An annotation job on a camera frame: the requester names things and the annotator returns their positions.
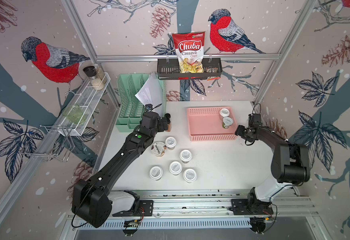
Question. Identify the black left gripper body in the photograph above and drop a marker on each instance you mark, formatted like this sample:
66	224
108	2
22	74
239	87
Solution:
160	126

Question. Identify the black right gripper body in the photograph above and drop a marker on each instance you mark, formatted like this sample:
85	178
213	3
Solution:
243	132

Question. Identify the green white-lid yogurt cup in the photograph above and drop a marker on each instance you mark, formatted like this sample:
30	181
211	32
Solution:
227	122

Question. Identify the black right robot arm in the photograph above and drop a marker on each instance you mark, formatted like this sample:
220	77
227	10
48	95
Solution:
289	165

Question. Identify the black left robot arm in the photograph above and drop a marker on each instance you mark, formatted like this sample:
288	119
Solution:
91	197

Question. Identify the brown foil-lid yogurt cup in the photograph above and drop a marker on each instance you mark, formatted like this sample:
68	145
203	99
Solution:
158	149

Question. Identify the pink plastic basket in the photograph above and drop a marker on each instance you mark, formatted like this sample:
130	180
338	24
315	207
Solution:
206	124

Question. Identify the orange spice jar black lid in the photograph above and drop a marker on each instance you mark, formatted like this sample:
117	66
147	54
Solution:
169	127

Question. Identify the green plastic file organizer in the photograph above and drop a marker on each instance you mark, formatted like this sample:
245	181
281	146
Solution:
131	109

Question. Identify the white paper stack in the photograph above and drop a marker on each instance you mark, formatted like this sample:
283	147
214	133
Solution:
152	93

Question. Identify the green glass cup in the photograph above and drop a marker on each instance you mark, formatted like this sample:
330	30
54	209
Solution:
74	114

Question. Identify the black-lid spice jar on shelf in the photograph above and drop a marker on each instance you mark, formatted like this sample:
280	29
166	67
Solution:
95	81

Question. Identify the red Chuba cassava chips bag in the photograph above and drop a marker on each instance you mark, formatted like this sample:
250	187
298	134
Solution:
190	51

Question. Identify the black wall-mounted basket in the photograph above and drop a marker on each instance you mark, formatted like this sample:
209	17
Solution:
170	70

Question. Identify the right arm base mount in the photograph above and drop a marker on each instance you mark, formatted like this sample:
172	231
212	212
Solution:
262	215

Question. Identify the white wire wall shelf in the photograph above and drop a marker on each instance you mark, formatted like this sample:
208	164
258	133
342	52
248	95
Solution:
87	98

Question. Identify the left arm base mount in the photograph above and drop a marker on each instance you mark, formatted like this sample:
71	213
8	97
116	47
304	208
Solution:
129	204

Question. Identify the chrome wire rack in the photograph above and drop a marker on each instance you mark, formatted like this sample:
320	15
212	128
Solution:
46	149

